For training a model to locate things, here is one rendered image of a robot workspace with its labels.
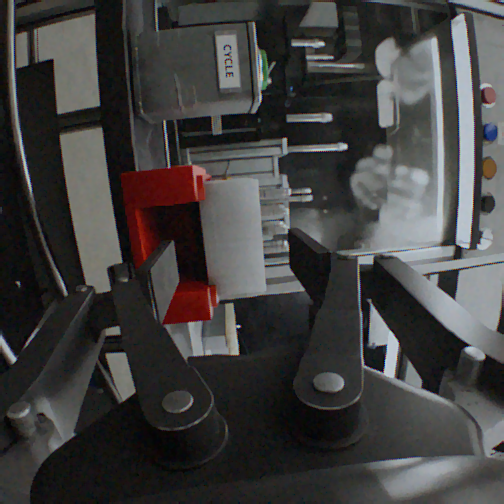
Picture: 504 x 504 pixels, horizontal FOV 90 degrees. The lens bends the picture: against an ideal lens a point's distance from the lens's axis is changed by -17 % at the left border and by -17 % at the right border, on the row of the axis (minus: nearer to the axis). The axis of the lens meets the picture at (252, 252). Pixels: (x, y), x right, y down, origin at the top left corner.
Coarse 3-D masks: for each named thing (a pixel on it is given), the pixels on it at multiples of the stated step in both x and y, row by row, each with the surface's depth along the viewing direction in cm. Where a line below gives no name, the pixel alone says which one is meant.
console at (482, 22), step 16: (480, 16) 36; (480, 32) 36; (496, 32) 36; (480, 48) 37; (496, 48) 37; (480, 64) 38; (496, 64) 38; (480, 80) 39; (496, 80) 39; (496, 96) 39; (496, 112) 40; (496, 144) 41; (496, 160) 42; (496, 176) 43; (496, 192) 44; (496, 208) 44; (480, 224) 45; (496, 224) 45; (480, 240) 44; (496, 240) 46; (464, 256) 46; (480, 256) 46
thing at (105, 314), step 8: (136, 280) 15; (104, 296) 13; (96, 304) 12; (104, 304) 13; (112, 304) 13; (88, 312) 12; (96, 312) 13; (104, 312) 13; (112, 312) 13; (88, 320) 12; (96, 320) 13; (104, 320) 13; (112, 320) 13; (96, 328) 13; (104, 328) 13
